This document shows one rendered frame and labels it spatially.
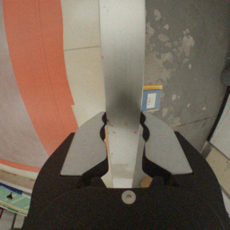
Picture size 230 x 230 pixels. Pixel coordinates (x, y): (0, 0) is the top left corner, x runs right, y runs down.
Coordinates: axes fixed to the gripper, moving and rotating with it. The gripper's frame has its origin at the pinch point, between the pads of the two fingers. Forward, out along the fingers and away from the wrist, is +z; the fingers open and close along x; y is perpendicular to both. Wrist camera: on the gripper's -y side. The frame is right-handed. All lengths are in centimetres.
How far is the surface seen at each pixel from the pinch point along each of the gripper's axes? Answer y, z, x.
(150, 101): 12.0, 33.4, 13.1
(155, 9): -70, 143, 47
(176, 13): -73, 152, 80
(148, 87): 6.2, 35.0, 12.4
